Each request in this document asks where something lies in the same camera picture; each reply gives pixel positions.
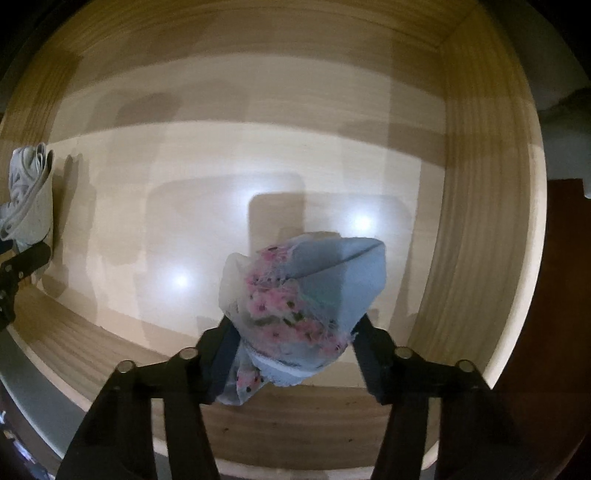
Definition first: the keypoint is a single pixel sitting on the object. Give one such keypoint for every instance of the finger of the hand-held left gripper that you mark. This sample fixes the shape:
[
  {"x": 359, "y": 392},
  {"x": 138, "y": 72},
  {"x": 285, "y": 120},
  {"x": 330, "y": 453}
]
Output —
[{"x": 27, "y": 261}]

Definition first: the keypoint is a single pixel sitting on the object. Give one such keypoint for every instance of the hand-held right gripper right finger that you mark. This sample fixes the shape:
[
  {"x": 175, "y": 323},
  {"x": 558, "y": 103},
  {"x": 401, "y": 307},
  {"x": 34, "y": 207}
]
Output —
[{"x": 371, "y": 364}]

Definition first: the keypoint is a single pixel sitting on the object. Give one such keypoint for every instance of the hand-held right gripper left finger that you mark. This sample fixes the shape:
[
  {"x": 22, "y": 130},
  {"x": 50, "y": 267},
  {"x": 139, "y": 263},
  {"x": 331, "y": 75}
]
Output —
[{"x": 221, "y": 364}]

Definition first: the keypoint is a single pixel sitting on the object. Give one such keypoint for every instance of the beige patterned underwear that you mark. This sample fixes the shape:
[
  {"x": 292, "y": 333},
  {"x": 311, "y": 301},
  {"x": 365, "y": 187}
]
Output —
[{"x": 34, "y": 207}]

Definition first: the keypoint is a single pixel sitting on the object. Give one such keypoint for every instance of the pink floral white sock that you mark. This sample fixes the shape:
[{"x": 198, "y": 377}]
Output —
[{"x": 323, "y": 286}]

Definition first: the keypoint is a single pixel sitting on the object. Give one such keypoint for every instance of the round wooden bowl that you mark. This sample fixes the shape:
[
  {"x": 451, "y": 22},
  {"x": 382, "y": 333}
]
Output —
[{"x": 323, "y": 138}]

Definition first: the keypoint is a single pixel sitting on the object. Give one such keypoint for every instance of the dark brown wooden panel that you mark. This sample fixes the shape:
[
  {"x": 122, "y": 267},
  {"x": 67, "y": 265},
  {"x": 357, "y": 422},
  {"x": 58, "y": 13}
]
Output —
[{"x": 554, "y": 323}]

